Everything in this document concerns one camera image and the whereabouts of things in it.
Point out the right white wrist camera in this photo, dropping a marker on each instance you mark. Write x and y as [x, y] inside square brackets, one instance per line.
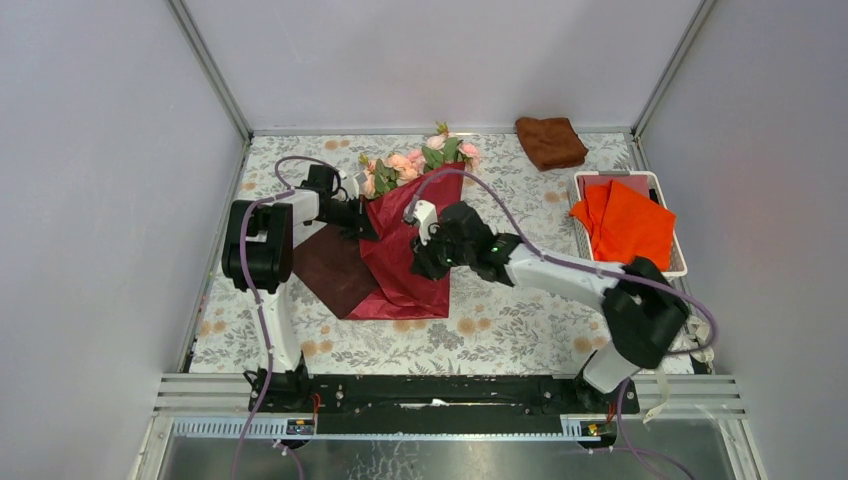
[422, 214]

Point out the brown folded cloth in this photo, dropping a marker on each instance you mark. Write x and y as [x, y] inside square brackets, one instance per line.
[550, 143]

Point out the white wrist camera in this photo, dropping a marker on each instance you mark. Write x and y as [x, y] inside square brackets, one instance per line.
[422, 214]
[366, 184]

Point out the floral tablecloth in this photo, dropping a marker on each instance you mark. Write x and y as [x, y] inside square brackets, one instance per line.
[491, 329]

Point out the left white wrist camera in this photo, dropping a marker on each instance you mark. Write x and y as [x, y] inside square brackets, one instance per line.
[366, 184]

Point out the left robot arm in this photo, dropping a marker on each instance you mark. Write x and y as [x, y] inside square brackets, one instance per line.
[259, 243]

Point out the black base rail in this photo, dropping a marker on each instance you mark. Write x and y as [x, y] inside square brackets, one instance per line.
[429, 404]

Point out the orange cloth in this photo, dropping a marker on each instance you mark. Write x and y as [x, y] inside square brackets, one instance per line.
[627, 226]

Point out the dark red wrapping paper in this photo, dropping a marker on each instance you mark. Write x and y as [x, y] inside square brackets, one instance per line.
[359, 279]

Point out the pink fake flower bouquet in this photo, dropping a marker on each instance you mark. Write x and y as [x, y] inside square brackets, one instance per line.
[398, 169]

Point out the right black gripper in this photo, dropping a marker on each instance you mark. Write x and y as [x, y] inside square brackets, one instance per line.
[422, 257]

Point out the dark red paper in basket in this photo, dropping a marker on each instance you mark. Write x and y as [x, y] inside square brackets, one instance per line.
[600, 186]

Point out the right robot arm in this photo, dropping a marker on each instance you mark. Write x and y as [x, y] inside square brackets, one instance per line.
[642, 312]

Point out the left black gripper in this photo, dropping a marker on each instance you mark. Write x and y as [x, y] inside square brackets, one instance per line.
[359, 226]

